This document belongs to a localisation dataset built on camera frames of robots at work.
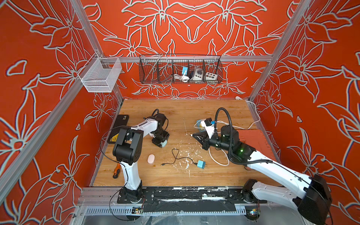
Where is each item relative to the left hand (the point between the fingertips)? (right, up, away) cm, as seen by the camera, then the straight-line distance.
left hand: (166, 140), depth 95 cm
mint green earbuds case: (-1, -1, -5) cm, 5 cm away
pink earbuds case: (-9, -10, -10) cm, 16 cm away
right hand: (+15, +8, -25) cm, 30 cm away
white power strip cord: (+61, +32, +26) cm, 74 cm away
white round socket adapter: (+22, +45, -4) cm, 50 cm away
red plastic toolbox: (+58, +2, -6) cm, 59 cm away
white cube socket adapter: (+31, +44, -1) cm, 54 cm away
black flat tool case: (-35, +13, +9) cm, 38 cm away
